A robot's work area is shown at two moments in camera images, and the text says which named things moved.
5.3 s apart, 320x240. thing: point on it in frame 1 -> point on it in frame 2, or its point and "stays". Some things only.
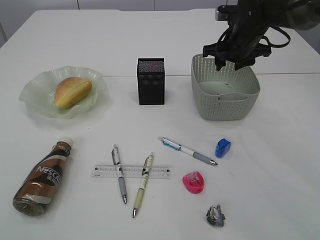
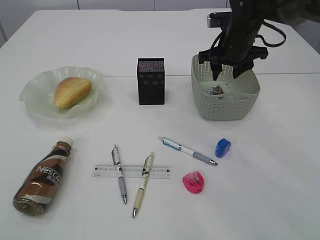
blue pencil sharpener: (222, 147) stays
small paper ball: (215, 216) -> (216, 90)
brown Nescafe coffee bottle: (33, 195) stays
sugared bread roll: (70, 90) stays
